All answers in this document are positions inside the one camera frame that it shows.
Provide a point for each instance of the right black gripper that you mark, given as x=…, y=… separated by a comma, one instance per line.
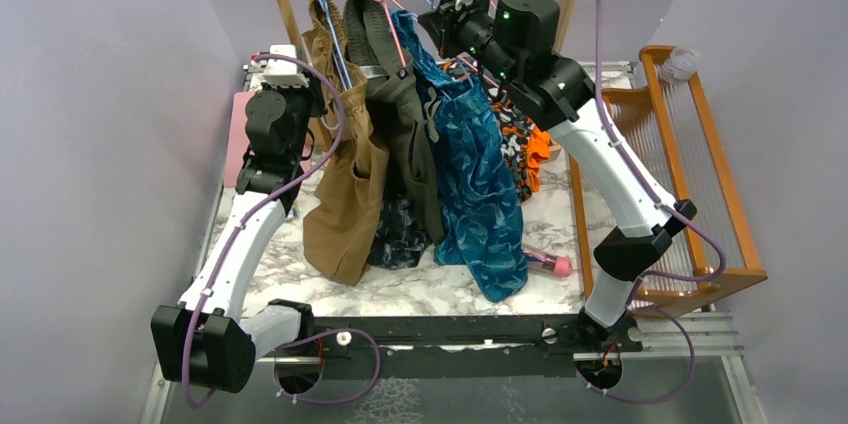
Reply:
x=445, y=20

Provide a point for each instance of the blue patterned shorts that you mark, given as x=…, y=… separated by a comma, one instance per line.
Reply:
x=487, y=242

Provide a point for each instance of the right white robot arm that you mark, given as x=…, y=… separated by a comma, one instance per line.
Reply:
x=514, y=41

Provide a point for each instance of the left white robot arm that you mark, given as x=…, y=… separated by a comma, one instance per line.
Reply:
x=204, y=339

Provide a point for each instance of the dark green shorts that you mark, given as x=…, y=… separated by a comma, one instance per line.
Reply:
x=395, y=107

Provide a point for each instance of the orange camo shorts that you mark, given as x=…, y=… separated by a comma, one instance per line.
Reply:
x=523, y=143

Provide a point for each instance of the dark patterned shorts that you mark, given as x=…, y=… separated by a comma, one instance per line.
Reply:
x=398, y=242

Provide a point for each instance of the tan brown shorts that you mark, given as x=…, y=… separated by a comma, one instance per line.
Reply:
x=338, y=233

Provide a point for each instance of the pink clipboard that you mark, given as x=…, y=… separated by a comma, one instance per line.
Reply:
x=238, y=142

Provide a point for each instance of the pink capped pencil tube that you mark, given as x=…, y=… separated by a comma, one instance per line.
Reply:
x=542, y=261

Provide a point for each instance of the wooden drying rack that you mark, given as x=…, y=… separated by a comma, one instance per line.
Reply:
x=672, y=130

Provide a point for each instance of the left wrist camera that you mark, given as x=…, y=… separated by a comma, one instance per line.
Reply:
x=276, y=73

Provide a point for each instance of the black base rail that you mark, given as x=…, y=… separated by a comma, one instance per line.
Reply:
x=348, y=348

